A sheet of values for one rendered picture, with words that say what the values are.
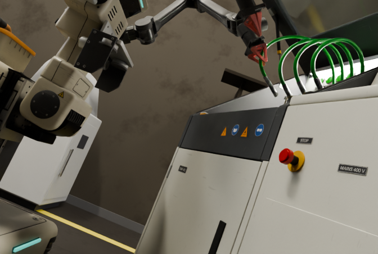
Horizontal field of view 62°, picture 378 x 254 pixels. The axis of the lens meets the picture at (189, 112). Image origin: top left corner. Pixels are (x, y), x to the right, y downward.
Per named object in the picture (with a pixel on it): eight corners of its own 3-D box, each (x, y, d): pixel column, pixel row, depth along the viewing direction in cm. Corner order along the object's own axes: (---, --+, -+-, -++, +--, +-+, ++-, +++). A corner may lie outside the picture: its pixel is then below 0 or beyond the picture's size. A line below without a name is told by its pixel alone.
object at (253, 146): (180, 146, 142) (193, 114, 145) (188, 150, 144) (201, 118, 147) (259, 159, 85) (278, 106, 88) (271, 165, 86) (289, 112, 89)
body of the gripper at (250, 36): (259, 53, 137) (251, 40, 140) (265, 39, 128) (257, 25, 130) (246, 57, 136) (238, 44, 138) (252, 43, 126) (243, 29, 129)
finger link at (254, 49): (269, 66, 133) (259, 48, 136) (274, 56, 126) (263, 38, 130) (255, 71, 131) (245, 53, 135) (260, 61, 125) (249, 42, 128)
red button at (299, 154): (272, 164, 73) (279, 143, 74) (285, 170, 74) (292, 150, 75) (287, 167, 68) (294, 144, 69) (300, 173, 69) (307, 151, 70)
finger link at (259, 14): (270, 30, 107) (259, 5, 108) (251, 36, 106) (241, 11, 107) (262, 37, 114) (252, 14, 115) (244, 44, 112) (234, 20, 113)
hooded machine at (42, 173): (65, 208, 294) (121, 87, 318) (38, 214, 240) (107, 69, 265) (4, 182, 298) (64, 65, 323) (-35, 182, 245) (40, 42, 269)
